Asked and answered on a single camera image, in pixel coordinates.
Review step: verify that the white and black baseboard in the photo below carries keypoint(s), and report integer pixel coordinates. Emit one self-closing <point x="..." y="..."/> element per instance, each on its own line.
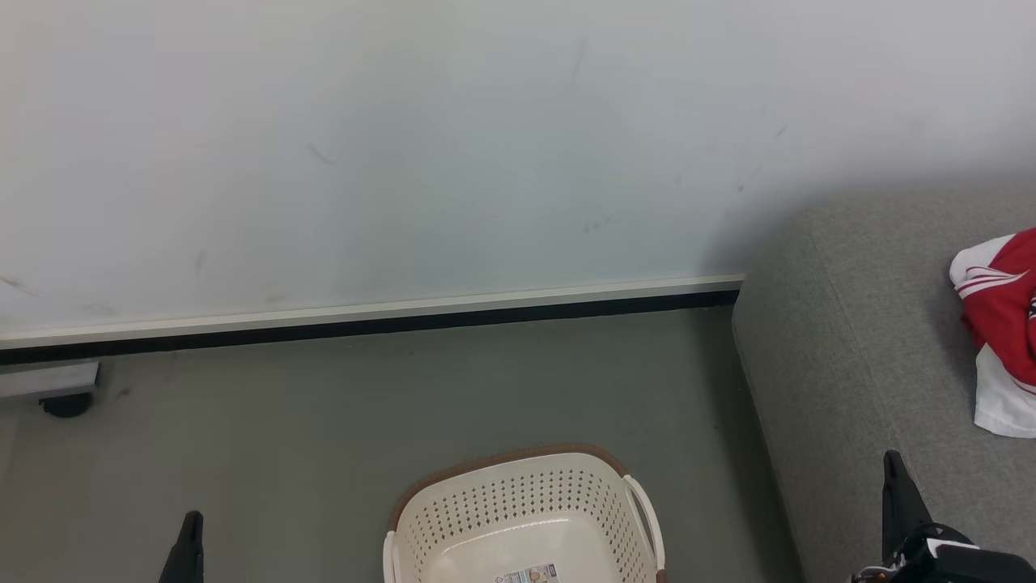
<point x="364" y="317"/>

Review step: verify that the red jersey number 23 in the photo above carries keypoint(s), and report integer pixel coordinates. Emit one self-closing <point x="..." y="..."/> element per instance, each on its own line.
<point x="1004" y="308"/>

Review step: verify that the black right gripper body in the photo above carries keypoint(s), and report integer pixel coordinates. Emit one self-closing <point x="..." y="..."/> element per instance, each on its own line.
<point x="963" y="563"/>

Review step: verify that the cream perforated laundry basket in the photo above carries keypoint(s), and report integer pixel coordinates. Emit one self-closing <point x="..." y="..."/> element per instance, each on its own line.
<point x="518" y="502"/>

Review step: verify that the black caster wheel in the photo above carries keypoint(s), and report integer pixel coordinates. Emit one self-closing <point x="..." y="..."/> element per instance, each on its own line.
<point x="66" y="404"/>

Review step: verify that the printed basket sticker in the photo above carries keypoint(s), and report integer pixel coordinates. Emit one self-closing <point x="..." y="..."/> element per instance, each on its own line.
<point x="528" y="575"/>

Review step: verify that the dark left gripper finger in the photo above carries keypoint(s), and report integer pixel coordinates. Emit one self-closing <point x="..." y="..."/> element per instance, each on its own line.
<point x="186" y="555"/>

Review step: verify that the grey fabric sofa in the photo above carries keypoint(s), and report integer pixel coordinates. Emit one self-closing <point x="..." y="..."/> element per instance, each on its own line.
<point x="874" y="340"/>

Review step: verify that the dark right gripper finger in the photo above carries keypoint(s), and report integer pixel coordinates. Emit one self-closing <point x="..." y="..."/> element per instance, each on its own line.
<point x="902" y="506"/>

